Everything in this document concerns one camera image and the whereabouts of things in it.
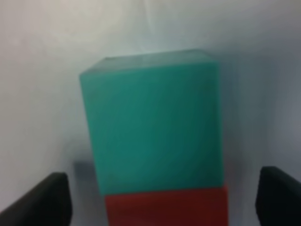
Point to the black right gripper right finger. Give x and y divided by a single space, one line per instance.
278 200

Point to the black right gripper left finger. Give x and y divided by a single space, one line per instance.
47 204

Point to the red block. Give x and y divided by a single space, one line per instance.
188 207

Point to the green block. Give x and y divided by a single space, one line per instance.
155 121

